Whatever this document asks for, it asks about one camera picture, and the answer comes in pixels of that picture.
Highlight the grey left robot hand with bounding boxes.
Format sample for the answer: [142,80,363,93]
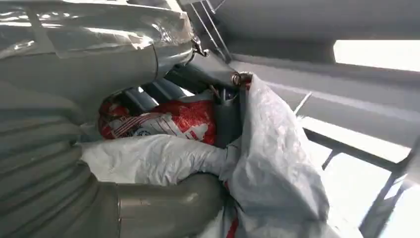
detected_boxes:
[0,0,254,238]

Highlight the white parcel bag red print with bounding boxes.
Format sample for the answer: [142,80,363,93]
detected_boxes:
[78,73,340,238]

